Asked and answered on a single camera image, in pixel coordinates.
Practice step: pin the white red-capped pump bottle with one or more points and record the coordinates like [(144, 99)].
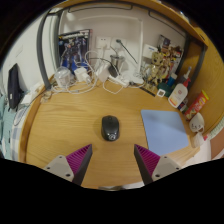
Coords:
[(178, 95)]

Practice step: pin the white mug with face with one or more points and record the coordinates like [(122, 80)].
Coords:
[(196, 123)]

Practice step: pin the wooden shelf unit metal frame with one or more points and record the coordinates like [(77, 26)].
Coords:
[(166, 13)]

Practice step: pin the black ruler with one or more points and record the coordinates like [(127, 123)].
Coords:
[(148, 91)]

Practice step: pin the black bag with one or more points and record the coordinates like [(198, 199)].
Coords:
[(14, 86)]

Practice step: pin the clear plastic jar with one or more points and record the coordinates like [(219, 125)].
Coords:
[(62, 76)]

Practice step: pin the white power strip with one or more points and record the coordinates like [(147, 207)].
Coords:
[(119, 81)]

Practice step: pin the light blue mouse pad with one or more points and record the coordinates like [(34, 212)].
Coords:
[(165, 131)]

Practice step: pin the green round container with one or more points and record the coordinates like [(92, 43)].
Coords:
[(167, 87)]

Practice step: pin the teal cloth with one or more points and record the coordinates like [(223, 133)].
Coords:
[(6, 123)]

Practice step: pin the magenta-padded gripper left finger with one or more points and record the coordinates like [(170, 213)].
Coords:
[(78, 160)]

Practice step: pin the white wall box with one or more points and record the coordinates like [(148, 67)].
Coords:
[(149, 51)]

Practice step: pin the white desk lamp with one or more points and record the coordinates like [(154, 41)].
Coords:
[(136, 80)]

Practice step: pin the white wall socket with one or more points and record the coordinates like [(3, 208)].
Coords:
[(121, 45), (103, 42)]

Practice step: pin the large golden tree figurine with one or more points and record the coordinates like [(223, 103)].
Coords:
[(156, 68)]

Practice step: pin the white charger block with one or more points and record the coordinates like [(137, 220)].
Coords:
[(81, 74)]

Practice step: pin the dark spray bottle white nozzle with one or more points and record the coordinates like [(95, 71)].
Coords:
[(187, 75)]

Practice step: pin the small white square clock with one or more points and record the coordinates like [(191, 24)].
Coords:
[(161, 93)]

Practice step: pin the red chip canister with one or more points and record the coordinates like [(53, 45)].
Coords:
[(197, 105)]

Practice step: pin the black computer mouse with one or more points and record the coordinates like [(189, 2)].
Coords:
[(110, 126)]

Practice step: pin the steel cup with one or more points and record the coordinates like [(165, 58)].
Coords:
[(117, 61)]

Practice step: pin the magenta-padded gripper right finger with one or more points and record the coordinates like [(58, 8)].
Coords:
[(148, 160)]

